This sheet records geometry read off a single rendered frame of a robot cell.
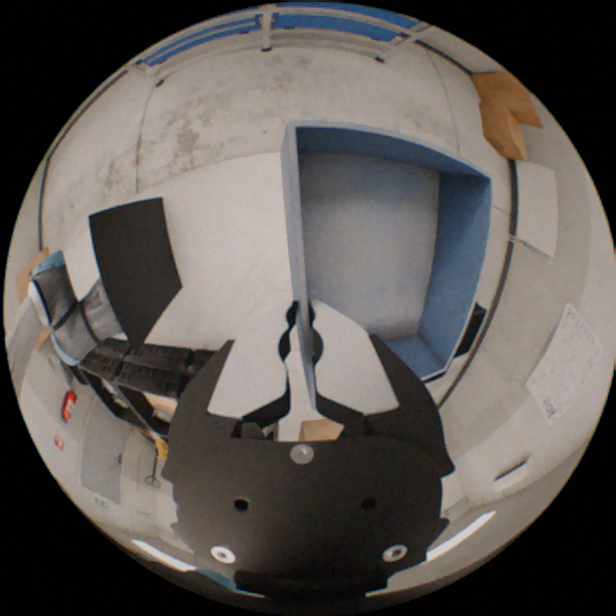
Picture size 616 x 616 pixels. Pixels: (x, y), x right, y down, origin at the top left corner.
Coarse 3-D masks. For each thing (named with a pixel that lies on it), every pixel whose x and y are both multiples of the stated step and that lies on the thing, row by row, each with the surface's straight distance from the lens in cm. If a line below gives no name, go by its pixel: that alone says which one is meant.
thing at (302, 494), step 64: (256, 448) 6; (320, 448) 6; (384, 448) 6; (192, 512) 6; (256, 512) 6; (320, 512) 5; (384, 512) 6; (256, 576) 6; (320, 576) 6; (384, 576) 6
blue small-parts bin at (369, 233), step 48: (288, 144) 9; (336, 144) 14; (384, 144) 13; (432, 144) 13; (288, 192) 10; (336, 192) 16; (384, 192) 18; (432, 192) 21; (480, 192) 18; (288, 240) 14; (336, 240) 17; (384, 240) 18; (432, 240) 22; (480, 240) 18; (336, 288) 18; (384, 288) 20; (432, 288) 23; (384, 336) 24; (432, 336) 24
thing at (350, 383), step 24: (312, 312) 11; (336, 312) 11; (336, 336) 9; (360, 336) 9; (336, 360) 8; (360, 360) 8; (336, 384) 7; (360, 384) 7; (384, 384) 8; (336, 408) 7; (360, 408) 7; (384, 408) 7
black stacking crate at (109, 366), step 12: (84, 360) 102; (96, 360) 97; (108, 360) 91; (120, 360) 86; (84, 372) 106; (108, 372) 86; (120, 372) 86; (96, 384) 112; (108, 396) 120; (120, 408) 126; (132, 420) 118
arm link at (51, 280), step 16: (48, 256) 50; (32, 272) 54; (48, 272) 49; (64, 272) 51; (32, 288) 49; (48, 288) 48; (64, 288) 50; (32, 304) 49; (48, 304) 48; (64, 304) 50; (16, 320) 49; (32, 320) 48; (48, 320) 49; (16, 336) 47; (32, 336) 48; (16, 352) 47; (16, 368) 47; (16, 384) 48
